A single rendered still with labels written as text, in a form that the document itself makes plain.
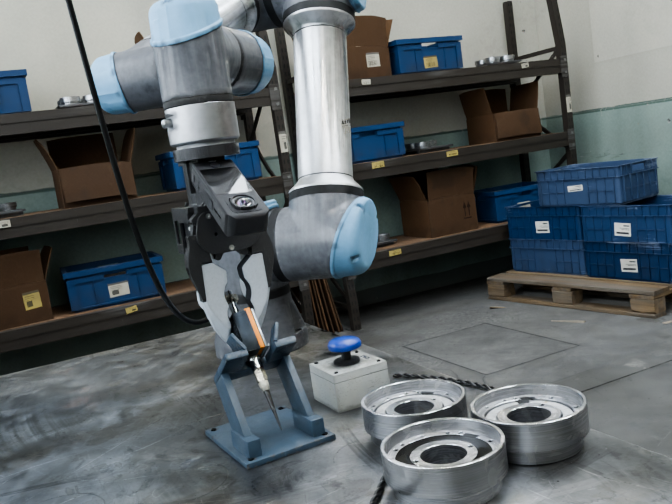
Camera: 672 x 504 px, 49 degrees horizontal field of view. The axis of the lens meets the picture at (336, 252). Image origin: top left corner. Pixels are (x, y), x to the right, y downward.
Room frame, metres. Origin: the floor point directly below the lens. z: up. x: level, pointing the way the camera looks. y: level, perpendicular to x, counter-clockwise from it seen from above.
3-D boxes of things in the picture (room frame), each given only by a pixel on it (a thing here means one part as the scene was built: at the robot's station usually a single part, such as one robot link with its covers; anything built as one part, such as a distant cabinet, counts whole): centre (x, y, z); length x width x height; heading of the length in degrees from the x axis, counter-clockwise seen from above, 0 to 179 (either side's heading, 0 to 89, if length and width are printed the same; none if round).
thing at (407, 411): (0.72, -0.06, 0.82); 0.10 x 0.10 x 0.04
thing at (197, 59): (0.81, 0.12, 1.22); 0.09 x 0.08 x 0.11; 161
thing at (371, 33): (4.77, -0.23, 1.69); 0.59 x 0.41 x 0.38; 120
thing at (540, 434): (0.66, -0.16, 0.82); 0.10 x 0.10 x 0.04
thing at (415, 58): (4.99, -0.70, 1.61); 0.52 x 0.38 x 0.22; 118
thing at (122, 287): (4.09, 1.25, 0.56); 0.52 x 0.38 x 0.22; 112
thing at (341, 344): (0.86, 0.01, 0.85); 0.04 x 0.04 x 0.05
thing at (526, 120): (5.25, -1.29, 1.19); 0.45 x 0.40 x 0.37; 110
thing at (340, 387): (0.86, 0.01, 0.82); 0.08 x 0.07 x 0.05; 25
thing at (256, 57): (0.91, 0.11, 1.22); 0.11 x 0.11 x 0.08; 71
